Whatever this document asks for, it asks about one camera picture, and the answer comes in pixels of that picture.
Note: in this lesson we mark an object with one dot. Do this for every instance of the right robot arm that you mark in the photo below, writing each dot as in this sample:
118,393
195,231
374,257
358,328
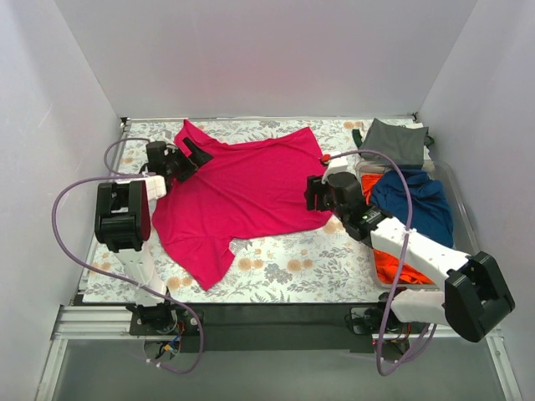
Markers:
471,294

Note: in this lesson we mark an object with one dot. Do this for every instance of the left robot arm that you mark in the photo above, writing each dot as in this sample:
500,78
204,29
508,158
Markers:
123,223

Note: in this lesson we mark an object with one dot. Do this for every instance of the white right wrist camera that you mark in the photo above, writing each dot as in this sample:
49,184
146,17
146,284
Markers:
334,164

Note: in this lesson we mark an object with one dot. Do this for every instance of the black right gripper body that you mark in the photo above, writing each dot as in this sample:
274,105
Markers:
314,193

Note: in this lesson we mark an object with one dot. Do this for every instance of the grey folded t-shirt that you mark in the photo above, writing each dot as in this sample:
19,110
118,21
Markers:
393,144

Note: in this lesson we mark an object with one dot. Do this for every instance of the orange t-shirt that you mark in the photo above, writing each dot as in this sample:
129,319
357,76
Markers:
386,264

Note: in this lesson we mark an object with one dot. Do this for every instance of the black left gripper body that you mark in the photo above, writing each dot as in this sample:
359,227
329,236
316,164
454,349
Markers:
184,161

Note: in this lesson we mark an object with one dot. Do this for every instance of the clear plastic bin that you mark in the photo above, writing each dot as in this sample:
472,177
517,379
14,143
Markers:
464,237

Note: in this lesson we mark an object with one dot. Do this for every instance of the aluminium front rail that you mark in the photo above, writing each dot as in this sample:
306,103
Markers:
83,321

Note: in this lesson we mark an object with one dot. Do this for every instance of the blue t-shirt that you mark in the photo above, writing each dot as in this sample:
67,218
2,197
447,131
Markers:
431,211

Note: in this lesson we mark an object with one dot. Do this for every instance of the pink t-shirt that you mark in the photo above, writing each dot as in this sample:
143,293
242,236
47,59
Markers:
246,191

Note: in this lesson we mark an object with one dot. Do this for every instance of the floral patterned table mat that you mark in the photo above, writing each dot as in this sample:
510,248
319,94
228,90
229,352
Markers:
324,265

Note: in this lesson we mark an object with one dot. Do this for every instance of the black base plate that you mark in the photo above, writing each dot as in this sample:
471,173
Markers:
364,318

